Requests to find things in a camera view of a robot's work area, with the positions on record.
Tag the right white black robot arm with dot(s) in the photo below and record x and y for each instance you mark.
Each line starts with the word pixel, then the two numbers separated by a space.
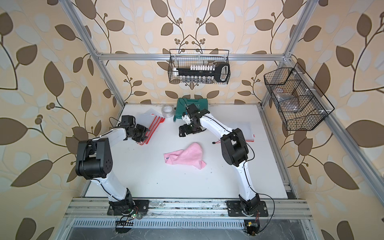
pixel 233 146

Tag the clear plastic bag in basket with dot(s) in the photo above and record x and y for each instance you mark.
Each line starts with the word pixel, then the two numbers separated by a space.
pixel 287 102

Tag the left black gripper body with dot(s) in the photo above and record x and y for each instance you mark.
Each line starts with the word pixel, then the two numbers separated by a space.
pixel 138 132

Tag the black socket holder rail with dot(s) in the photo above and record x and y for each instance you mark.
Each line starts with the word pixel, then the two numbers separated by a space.
pixel 217 72

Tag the black wire basket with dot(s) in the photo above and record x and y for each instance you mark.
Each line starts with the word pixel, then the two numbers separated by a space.
pixel 300 102
pixel 180 58

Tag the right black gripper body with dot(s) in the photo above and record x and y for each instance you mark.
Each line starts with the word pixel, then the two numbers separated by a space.
pixel 193 125

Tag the clear mesh document bag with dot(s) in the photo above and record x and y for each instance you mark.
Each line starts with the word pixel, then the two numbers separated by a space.
pixel 245 127

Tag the pink microfiber cloth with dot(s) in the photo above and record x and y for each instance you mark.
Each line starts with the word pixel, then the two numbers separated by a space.
pixel 191 156

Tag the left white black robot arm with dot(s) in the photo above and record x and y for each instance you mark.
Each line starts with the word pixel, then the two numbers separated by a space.
pixel 94 160

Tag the clear tape roll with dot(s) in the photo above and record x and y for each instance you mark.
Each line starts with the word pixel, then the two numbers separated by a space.
pixel 168 111

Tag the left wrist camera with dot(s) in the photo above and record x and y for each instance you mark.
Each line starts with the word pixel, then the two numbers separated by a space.
pixel 127 121

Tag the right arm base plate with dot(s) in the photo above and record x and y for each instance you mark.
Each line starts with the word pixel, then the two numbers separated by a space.
pixel 247 209

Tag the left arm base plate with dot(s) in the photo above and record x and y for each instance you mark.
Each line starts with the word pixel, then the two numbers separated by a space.
pixel 124 208

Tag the black wire basket right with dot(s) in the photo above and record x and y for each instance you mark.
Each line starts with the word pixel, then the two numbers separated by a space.
pixel 300 102

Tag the stack of mesh document bags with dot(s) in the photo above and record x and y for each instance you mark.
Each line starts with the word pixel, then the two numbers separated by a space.
pixel 151 120

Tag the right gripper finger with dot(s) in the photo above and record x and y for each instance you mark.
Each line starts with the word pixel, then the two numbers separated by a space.
pixel 192 130
pixel 182 131

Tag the black wire basket centre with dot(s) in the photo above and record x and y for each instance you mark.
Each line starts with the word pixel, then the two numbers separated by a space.
pixel 180 58

